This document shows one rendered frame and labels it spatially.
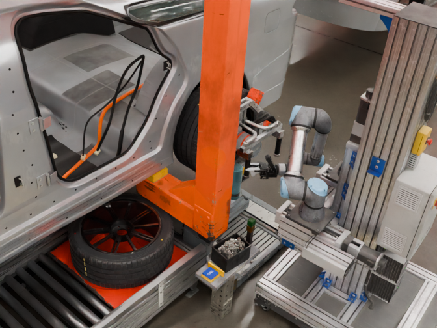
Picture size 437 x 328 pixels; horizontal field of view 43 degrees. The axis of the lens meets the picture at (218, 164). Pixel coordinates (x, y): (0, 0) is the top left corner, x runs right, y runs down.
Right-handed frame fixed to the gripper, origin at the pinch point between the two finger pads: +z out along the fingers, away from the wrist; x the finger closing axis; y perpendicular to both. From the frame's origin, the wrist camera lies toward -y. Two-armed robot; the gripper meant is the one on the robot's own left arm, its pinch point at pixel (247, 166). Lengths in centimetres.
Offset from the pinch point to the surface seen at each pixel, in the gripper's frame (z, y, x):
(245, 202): -10, 66, 42
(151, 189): 61, 20, 1
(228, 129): 19, -49, -31
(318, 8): -103, -10, 251
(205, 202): 28.5, 2.9, -31.2
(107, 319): 84, 44, -82
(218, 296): 19, 64, -51
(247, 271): -5, 75, -20
